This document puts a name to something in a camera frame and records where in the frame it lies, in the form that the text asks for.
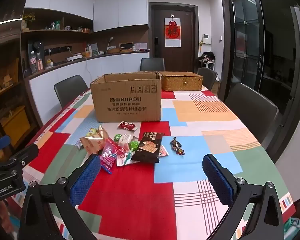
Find grey dining chair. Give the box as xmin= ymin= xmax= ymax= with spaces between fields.
xmin=140 ymin=57 xmax=165 ymax=72
xmin=54 ymin=75 xmax=89 ymax=109
xmin=224 ymin=82 xmax=279 ymax=150
xmin=197 ymin=67 xmax=218 ymax=92

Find clear water bottle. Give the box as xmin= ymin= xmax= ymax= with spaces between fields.
xmin=36 ymin=52 xmax=44 ymax=70
xmin=30 ymin=51 xmax=38 ymax=73

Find white red snack packet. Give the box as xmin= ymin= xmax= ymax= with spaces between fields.
xmin=116 ymin=152 xmax=138 ymax=167

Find black power strip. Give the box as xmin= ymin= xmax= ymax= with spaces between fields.
xmin=44 ymin=45 xmax=72 ymax=55

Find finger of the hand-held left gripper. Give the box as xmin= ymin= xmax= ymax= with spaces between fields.
xmin=0 ymin=135 xmax=11 ymax=153
xmin=11 ymin=144 xmax=40 ymax=168

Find woven basket with lid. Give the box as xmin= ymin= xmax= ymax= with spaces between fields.
xmin=158 ymin=71 xmax=203 ymax=92

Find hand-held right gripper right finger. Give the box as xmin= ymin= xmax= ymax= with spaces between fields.
xmin=202 ymin=154 xmax=285 ymax=240

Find black water dispenser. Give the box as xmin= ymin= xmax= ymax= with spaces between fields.
xmin=27 ymin=41 xmax=44 ymax=68

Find brown cardboard box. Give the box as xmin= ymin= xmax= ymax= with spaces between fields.
xmin=90 ymin=71 xmax=162 ymax=123

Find small white red packet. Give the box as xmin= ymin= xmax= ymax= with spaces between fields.
xmin=157 ymin=145 xmax=169 ymax=157

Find dark wrapped candy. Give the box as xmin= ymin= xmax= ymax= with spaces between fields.
xmin=170 ymin=137 xmax=185 ymax=155

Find white tray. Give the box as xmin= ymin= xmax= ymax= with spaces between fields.
xmin=65 ymin=54 xmax=83 ymax=62

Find yellow flowers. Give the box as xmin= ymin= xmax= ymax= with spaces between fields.
xmin=22 ymin=12 xmax=36 ymax=23

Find red and white door poster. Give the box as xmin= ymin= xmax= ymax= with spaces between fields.
xmin=164 ymin=17 xmax=182 ymax=47

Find white lower cabinets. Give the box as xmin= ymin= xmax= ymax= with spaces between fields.
xmin=27 ymin=52 xmax=150 ymax=100

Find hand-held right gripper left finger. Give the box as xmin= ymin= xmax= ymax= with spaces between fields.
xmin=19 ymin=154 xmax=102 ymax=240

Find white cabinets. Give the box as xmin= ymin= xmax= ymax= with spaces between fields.
xmin=24 ymin=0 xmax=149 ymax=33
xmin=27 ymin=52 xmax=150 ymax=100

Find dark brown door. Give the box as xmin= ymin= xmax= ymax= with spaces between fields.
xmin=149 ymin=3 xmax=199 ymax=67

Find beige snack packet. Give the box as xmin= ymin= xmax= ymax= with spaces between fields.
xmin=79 ymin=124 xmax=109 ymax=155

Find white upper cabinets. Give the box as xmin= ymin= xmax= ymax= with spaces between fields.
xmin=24 ymin=0 xmax=149 ymax=33

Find glass sliding door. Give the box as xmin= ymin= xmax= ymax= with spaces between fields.
xmin=221 ymin=0 xmax=265 ymax=93

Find dark bag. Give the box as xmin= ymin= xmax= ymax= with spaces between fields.
xmin=197 ymin=51 xmax=215 ymax=63

